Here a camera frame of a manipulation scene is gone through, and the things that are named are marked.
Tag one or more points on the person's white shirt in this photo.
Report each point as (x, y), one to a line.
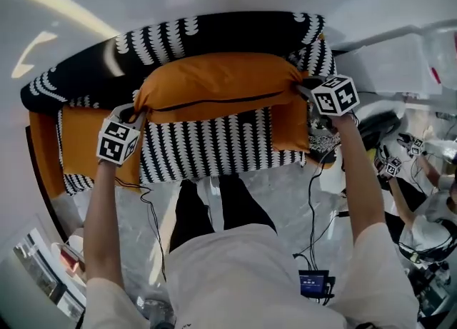
(232, 277)

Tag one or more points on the white cardboard box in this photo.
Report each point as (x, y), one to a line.
(385, 67)

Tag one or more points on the grey patterned knit blanket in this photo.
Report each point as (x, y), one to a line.
(323, 142)

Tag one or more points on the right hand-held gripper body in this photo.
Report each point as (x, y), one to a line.
(335, 97)

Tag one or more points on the person's left forearm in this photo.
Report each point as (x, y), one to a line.
(101, 220)

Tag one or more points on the window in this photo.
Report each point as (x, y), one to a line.
(39, 274)

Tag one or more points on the small orange cushion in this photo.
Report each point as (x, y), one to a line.
(289, 124)

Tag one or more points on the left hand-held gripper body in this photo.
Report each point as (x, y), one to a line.
(116, 142)

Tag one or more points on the person's black trousers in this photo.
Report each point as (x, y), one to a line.
(189, 213)

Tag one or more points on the person's right forearm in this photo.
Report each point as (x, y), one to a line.
(360, 185)

